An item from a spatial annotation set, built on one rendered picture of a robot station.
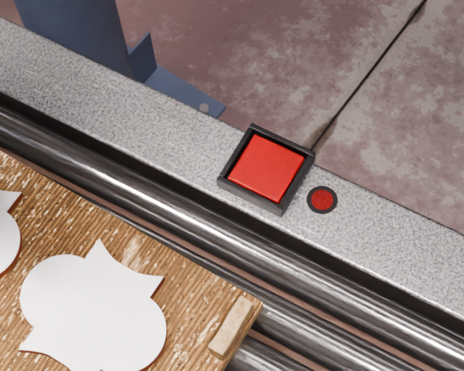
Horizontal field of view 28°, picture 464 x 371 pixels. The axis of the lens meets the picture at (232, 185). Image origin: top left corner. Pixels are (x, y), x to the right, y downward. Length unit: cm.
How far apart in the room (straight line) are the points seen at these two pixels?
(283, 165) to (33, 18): 76
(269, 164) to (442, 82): 121
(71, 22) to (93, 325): 81
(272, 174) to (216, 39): 124
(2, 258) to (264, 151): 28
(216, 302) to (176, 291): 4
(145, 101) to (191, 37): 116
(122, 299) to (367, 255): 25
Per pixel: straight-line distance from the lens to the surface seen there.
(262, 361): 89
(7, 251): 93
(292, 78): 210
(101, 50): 170
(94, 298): 89
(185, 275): 90
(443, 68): 215
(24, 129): 102
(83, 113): 102
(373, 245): 94
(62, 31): 162
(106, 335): 88
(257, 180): 94
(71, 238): 93
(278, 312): 90
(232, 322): 85
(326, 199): 95
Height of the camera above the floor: 178
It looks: 64 degrees down
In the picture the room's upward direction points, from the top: 5 degrees counter-clockwise
